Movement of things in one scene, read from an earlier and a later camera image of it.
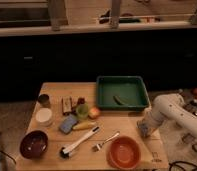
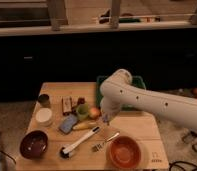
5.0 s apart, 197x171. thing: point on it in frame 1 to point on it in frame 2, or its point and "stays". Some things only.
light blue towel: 143,127 to 105,118
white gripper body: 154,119 to 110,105
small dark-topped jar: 44,100 stays
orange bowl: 124,152 stays
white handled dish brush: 64,152 stays
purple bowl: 34,144 stays
